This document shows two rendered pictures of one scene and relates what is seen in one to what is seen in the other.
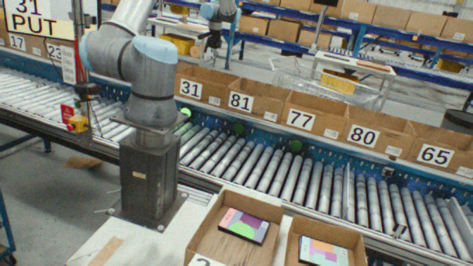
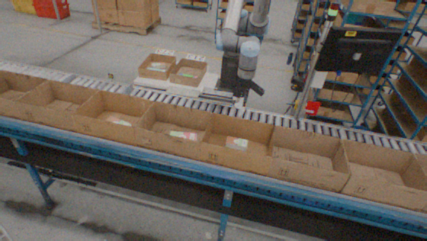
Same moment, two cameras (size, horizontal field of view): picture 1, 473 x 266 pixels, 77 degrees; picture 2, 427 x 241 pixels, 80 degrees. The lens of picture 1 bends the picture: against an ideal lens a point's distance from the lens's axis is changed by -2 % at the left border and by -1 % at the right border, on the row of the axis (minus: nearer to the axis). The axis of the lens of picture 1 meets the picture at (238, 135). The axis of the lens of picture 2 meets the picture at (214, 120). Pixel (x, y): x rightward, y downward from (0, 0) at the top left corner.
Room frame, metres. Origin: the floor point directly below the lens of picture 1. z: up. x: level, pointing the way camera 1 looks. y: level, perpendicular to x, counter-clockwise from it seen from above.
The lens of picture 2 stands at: (3.20, 0.03, 1.98)
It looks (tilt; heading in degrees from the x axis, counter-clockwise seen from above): 37 degrees down; 175
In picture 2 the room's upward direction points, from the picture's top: 6 degrees clockwise
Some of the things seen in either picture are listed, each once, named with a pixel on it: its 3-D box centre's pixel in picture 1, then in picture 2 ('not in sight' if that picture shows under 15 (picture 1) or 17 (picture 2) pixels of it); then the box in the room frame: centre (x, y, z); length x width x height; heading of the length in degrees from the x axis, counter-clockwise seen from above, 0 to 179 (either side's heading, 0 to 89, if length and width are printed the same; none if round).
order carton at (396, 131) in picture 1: (374, 131); (62, 105); (1.78, -0.86, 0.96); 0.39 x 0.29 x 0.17; 75
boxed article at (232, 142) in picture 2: not in sight; (236, 143); (2.01, 0.29, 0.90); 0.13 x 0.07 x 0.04; 76
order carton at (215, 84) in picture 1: (207, 86); (237, 143); (2.08, 0.28, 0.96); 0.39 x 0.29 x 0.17; 75
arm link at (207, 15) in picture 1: (211, 11); (248, 46); (1.90, 0.29, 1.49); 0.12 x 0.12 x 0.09; 77
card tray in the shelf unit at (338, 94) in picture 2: not in sight; (332, 85); (0.95, 1.39, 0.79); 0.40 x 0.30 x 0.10; 166
